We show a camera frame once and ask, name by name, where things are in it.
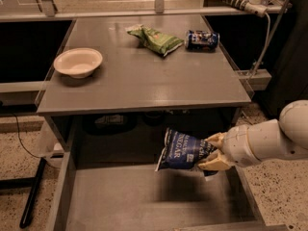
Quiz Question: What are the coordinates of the green chip bag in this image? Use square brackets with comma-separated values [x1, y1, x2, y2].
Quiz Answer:
[125, 24, 184, 57]

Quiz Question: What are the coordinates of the blue soda can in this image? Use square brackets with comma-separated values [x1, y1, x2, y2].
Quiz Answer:
[185, 30, 219, 51]

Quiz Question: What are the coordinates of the black floor stand leg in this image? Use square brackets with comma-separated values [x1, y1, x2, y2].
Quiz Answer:
[0, 158, 46, 229]

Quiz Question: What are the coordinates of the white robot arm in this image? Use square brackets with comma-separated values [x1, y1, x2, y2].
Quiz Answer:
[196, 100, 308, 171]

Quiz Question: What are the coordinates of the thin black cable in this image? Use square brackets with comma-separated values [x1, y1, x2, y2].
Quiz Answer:
[12, 113, 61, 170]

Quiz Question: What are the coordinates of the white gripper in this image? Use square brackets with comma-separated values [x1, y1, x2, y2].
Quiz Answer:
[196, 125, 261, 171]

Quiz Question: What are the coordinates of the white bowl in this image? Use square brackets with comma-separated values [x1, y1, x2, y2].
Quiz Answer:
[53, 48, 103, 79]

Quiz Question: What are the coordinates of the blue chip bag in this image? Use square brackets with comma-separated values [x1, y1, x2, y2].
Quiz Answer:
[156, 128, 217, 171]

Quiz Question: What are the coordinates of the grey open top drawer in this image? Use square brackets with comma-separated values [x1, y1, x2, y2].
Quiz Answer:
[44, 115, 290, 231]

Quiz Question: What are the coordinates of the grey cabinet counter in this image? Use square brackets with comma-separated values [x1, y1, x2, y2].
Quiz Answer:
[38, 14, 250, 116]

